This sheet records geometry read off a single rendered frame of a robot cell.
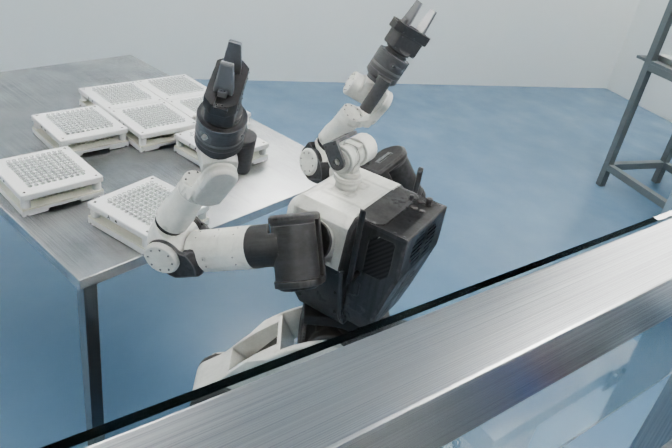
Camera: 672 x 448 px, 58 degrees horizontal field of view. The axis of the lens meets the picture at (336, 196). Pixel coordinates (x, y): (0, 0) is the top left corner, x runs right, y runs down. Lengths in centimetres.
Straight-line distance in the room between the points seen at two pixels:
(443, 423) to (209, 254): 93
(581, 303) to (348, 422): 22
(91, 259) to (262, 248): 68
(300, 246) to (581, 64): 640
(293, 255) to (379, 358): 82
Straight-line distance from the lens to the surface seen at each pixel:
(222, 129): 106
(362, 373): 37
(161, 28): 538
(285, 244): 118
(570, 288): 50
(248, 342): 170
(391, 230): 125
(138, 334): 276
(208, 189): 115
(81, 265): 176
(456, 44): 635
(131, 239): 180
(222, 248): 126
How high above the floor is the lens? 186
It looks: 29 degrees down
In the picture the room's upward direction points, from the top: 10 degrees clockwise
